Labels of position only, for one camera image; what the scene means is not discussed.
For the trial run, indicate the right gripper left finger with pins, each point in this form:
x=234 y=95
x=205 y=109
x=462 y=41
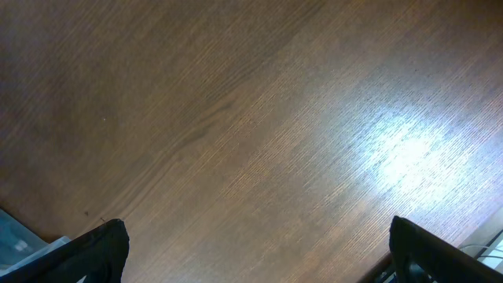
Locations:
x=97 y=256

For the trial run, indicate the clear plastic storage bin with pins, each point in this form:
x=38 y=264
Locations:
x=20 y=246

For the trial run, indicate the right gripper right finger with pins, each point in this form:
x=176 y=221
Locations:
x=420 y=256

